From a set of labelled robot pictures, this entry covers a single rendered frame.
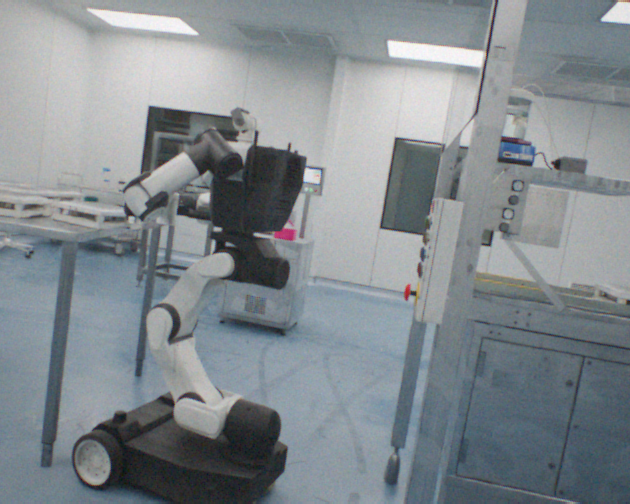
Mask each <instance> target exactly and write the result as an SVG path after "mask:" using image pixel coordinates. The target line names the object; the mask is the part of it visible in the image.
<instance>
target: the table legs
mask: <svg viewBox="0 0 630 504"><path fill-rule="evenodd" d="M160 232H161V227H158V228H153V229H152V233H151V241H150V249H149V258H148V266H147V274H146V283H145V291H144V299H143V308H142V316H141V324H140V332H139V341H138V349H137V357H135V360H137V365H135V373H134V376H138V377H140V376H142V372H143V364H144V359H145V354H146V346H147V338H148V330H147V316H148V314H149V313H150V311H151V305H152V297H153V289H154V281H155V272H156V264H157V256H158V247H159V240H160ZM76 252H77V242H70V241H63V242H62V253H61V262H60V271H59V282H58V291H57V300H56V311H55V320H54V329H53V339H52V349H51V358H49V368H48V378H47V387H46V397H45V407H44V416H43V426H42V436H41V443H42V453H41V462H40V466H41V467H50V466H52V461H53V451H54V442H55V441H56V439H57V430H58V421H59V411H60V401H61V392H62V382H63V373H64V364H65V354H66V345H67V336H68V326H69V317H70V308H71V298H72V289H73V280H74V270H75V261H76Z"/></svg>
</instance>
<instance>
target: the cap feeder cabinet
mask: <svg viewBox="0 0 630 504"><path fill-rule="evenodd" d="M254 236H258V237H263V238H268V239H270V241H271V242H272V244H273V246H274V247H275V249H277V250H278V253H279V254H280V256H281V258H283V259H287V260H288V262H289V264H290V274H289V278H288V282H287V284H286V286H285V287H284V288H283V289H282V290H277V289H272V288H267V287H263V286H258V285H254V284H246V283H237V282H232V281H228V282H227V283H226V285H225V286H224V287H223V288H222V289H221V290H219V291H218V298H217V305H216V312H217V316H222V320H221V321H219V323H225V321H224V317H227V318H232V319H237V320H242V321H247V322H253V323H258V324H263V325H268V326H273V327H279V328H283V332H282V333H281V336H286V333H285V329H289V328H290V327H291V326H292V325H293V324H297V322H296V321H297V320H298V319H299V318H300V317H301V315H302V314H304V308H305V301H306V295H307V288H308V282H309V274H310V268H311V262H312V255H313V248H314V243H315V239H310V238H304V239H302V238H299V237H297V236H296V240H294V241H289V240H283V239H277V238H274V237H273V236H274V234H268V233H262V234H259V233H254Z"/></svg>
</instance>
